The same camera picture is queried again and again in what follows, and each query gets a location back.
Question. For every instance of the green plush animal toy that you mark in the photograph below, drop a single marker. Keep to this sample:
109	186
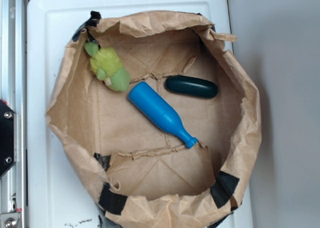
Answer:
107	67

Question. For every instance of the blue plastic bottle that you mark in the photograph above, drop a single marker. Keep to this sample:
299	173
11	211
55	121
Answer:
159	112

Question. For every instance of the dark green oval case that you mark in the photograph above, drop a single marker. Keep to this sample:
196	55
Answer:
191	86

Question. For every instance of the white plastic lid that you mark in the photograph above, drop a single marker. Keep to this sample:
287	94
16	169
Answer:
56	197

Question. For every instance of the black mounting bracket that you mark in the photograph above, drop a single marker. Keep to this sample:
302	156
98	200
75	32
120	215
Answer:
8	147

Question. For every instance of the aluminium frame rail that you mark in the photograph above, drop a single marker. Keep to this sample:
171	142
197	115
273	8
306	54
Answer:
13	40

